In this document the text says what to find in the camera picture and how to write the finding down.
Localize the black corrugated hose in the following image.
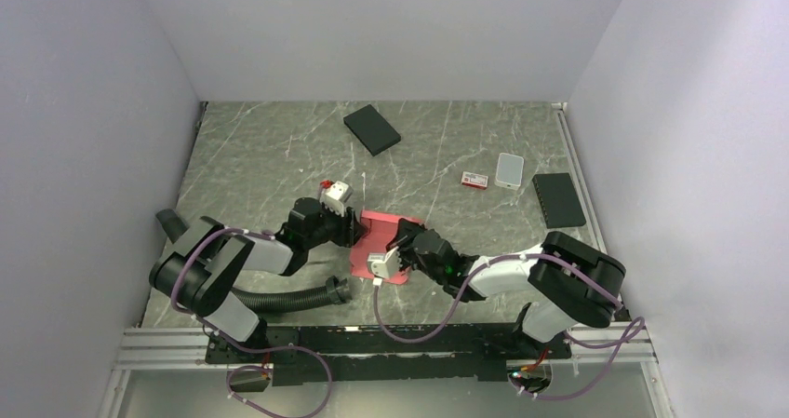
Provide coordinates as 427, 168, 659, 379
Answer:
154, 208, 354, 315

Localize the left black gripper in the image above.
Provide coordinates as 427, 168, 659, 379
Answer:
305, 199, 368, 249

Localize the black ridged tray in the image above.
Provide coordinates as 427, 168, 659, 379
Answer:
532, 172, 586, 229

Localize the red paper box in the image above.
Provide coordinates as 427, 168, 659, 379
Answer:
350, 210, 423, 285

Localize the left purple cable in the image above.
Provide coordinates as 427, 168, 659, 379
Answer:
169, 226, 334, 418

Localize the clear plastic case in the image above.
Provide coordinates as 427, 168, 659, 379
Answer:
494, 153, 525, 190

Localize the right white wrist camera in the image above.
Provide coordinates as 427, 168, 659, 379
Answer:
367, 247, 401, 279

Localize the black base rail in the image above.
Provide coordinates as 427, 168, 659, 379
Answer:
205, 323, 571, 386

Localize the purple cable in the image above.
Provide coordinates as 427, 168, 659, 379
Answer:
169, 226, 334, 418
372, 253, 648, 403

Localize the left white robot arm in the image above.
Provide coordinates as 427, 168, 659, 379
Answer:
149, 197, 367, 362

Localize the black flat box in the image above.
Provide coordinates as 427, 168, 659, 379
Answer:
343, 104, 402, 156

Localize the small red white box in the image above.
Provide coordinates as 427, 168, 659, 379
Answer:
461, 171, 488, 190

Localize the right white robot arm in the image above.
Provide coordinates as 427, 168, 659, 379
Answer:
367, 219, 626, 357

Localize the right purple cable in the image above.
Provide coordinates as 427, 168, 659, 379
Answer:
372, 253, 648, 403

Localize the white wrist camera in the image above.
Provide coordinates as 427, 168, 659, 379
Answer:
367, 247, 401, 279
317, 180, 354, 217

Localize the aluminium frame rail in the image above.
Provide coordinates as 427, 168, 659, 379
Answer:
98, 325, 676, 418

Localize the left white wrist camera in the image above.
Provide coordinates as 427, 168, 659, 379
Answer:
317, 180, 354, 217

